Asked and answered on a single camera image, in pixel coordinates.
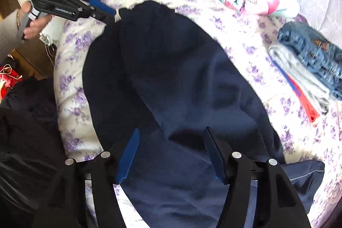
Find navy blue pants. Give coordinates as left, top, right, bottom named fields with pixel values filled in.
left=82, top=1, right=325, bottom=227

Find grey sleeved left forearm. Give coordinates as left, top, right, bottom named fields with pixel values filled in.
left=0, top=9, right=24, bottom=62

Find person's left hand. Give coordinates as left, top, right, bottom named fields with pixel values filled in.
left=19, top=1, right=52, bottom=40

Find dark clothes pile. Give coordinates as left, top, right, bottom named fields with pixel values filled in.
left=1, top=78, right=65, bottom=227

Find red cloth item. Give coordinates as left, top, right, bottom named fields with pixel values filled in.
left=0, top=64, right=23, bottom=100

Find folded red blue garment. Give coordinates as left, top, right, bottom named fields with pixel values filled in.
left=273, top=60, right=320, bottom=124

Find folded grey garment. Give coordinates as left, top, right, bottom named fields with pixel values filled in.
left=268, top=42, right=330, bottom=115

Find floral purple bed sheet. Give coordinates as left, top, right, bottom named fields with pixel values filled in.
left=54, top=0, right=341, bottom=227

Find folded blue jeans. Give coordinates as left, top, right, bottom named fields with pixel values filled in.
left=277, top=21, right=341, bottom=101

